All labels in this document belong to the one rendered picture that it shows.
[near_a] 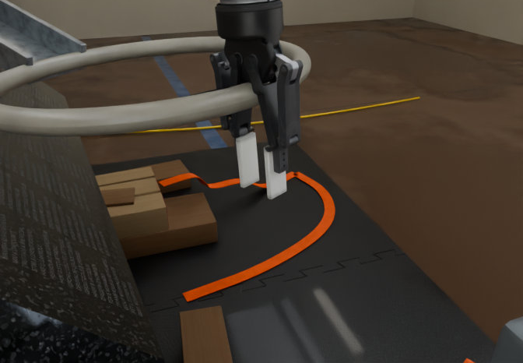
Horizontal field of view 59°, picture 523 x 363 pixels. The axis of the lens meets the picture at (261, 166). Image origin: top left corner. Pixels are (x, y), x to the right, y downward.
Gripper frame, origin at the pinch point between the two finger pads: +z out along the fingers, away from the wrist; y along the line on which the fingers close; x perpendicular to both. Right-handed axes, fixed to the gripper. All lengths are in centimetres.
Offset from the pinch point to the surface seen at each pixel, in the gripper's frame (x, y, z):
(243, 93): 2.9, -1.1, -10.5
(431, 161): -180, 63, 81
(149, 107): 12.9, 2.6, -10.9
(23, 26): 5, 60, -15
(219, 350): -13, 35, 66
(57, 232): 18.8, 26.6, 11.4
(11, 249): 26.6, 19.1, 7.0
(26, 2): -146, 512, 2
